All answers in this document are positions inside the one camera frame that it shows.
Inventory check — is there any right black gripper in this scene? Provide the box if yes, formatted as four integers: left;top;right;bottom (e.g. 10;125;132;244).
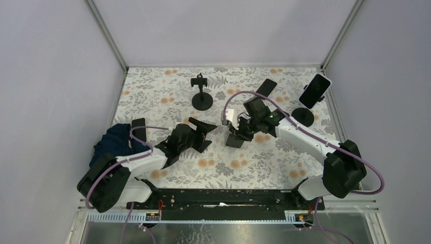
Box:
230;115;260;142

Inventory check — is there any small black phone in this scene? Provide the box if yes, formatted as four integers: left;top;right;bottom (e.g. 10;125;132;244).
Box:
131;118;147;142

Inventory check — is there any black round-base phone stand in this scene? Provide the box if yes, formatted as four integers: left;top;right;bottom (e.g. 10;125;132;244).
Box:
291;96;325;127

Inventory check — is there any lilac-cased phone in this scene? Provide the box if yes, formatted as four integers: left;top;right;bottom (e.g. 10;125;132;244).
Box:
298;73;332;109

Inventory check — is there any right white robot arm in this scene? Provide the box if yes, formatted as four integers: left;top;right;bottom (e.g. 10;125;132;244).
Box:
221;97;366;209

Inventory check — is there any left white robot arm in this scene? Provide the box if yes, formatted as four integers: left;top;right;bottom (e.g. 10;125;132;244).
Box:
77;117;217;212

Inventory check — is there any floral table mat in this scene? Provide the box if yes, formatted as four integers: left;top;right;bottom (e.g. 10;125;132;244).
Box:
114;67;323;189

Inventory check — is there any dark blue cloth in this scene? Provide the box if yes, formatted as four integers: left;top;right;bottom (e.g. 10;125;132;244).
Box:
89;124;150;167

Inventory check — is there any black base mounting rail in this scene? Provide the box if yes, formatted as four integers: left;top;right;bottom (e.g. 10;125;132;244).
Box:
126;188;325;221

